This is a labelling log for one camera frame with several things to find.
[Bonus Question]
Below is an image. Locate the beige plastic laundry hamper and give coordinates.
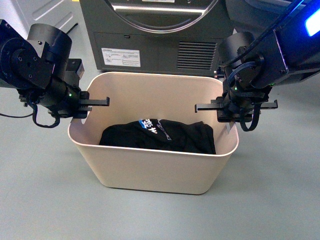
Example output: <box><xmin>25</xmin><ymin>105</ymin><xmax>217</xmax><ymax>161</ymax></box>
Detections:
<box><xmin>68</xmin><ymin>72</ymin><xmax>239</xmax><ymax>195</ymax></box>

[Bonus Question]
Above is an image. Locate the black printed t-shirt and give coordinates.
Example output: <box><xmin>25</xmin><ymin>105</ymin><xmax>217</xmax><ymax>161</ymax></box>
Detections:
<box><xmin>99</xmin><ymin>118</ymin><xmax>216</xmax><ymax>155</ymax></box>

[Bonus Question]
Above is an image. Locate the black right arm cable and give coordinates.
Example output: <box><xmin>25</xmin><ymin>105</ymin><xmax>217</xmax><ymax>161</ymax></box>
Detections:
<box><xmin>226</xmin><ymin>0</ymin><xmax>306</xmax><ymax>133</ymax></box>

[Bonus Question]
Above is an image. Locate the grey tumble dryer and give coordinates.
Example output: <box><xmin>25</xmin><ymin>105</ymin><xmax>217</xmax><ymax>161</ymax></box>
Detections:
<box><xmin>80</xmin><ymin>0</ymin><xmax>234</xmax><ymax>77</ymax></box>

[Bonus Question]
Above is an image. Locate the white washing machine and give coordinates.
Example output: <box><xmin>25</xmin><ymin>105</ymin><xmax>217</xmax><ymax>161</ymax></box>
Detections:
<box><xmin>0</xmin><ymin>0</ymin><xmax>79</xmax><ymax>38</ymax></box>

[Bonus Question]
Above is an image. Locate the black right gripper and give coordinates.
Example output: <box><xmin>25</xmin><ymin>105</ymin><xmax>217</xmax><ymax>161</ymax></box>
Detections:
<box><xmin>194</xmin><ymin>87</ymin><xmax>278</xmax><ymax>123</ymax></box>

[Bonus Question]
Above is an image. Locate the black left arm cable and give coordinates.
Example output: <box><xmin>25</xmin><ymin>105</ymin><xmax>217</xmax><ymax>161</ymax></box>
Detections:
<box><xmin>0</xmin><ymin>102</ymin><xmax>61</xmax><ymax>129</ymax></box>

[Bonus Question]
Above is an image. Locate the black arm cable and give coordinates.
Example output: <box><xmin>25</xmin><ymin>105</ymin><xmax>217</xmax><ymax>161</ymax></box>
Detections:
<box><xmin>226</xmin><ymin>0</ymin><xmax>306</xmax><ymax>133</ymax></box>
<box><xmin>0</xmin><ymin>102</ymin><xmax>61</xmax><ymax>129</ymax></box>

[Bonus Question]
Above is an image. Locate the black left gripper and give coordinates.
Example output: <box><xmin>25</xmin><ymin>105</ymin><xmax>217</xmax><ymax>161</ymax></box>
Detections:
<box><xmin>48</xmin><ymin>84</ymin><xmax>110</xmax><ymax>119</ymax></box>

